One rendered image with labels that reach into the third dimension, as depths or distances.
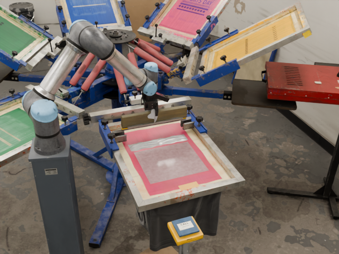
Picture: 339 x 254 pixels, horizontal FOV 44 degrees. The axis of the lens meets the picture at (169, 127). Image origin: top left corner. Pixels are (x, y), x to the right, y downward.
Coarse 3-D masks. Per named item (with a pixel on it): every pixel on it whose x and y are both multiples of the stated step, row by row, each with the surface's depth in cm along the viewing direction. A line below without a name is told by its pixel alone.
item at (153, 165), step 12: (132, 132) 260; (144, 132) 261; (132, 156) 239; (144, 156) 239; (156, 156) 239; (144, 168) 230; (156, 168) 230; (168, 168) 230; (144, 180) 221; (156, 180) 221; (168, 180) 221; (180, 180) 221; (156, 192) 213
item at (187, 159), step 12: (156, 132) 261; (168, 132) 261; (180, 132) 261; (168, 144) 250; (180, 144) 250; (192, 144) 250; (168, 156) 239; (180, 156) 240; (192, 156) 240; (204, 156) 240; (180, 168) 230; (192, 168) 230; (204, 168) 230; (192, 180) 221; (204, 180) 222
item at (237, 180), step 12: (204, 144) 250; (120, 156) 233; (216, 156) 237; (120, 168) 224; (228, 168) 225; (132, 180) 215; (228, 180) 217; (240, 180) 217; (132, 192) 208; (180, 192) 208; (192, 192) 208; (204, 192) 210; (216, 192) 214; (144, 204) 200; (156, 204) 202; (168, 204) 206
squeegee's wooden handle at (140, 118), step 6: (168, 108) 249; (174, 108) 249; (180, 108) 250; (186, 108) 252; (132, 114) 242; (138, 114) 242; (144, 114) 243; (162, 114) 248; (168, 114) 249; (174, 114) 251; (180, 114) 253; (186, 114) 254; (126, 120) 241; (132, 120) 242; (138, 120) 244; (144, 120) 246; (150, 120) 247; (156, 120) 249; (126, 126) 243
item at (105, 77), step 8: (80, 64) 327; (144, 64) 338; (72, 72) 317; (88, 72) 321; (104, 72) 319; (160, 72) 314; (80, 80) 300; (96, 80) 307; (104, 80) 308; (160, 80) 309; (168, 80) 312; (96, 88) 304; (128, 88) 292; (136, 88) 293; (160, 88) 313; (80, 96) 302; (88, 96) 296; (120, 96) 291
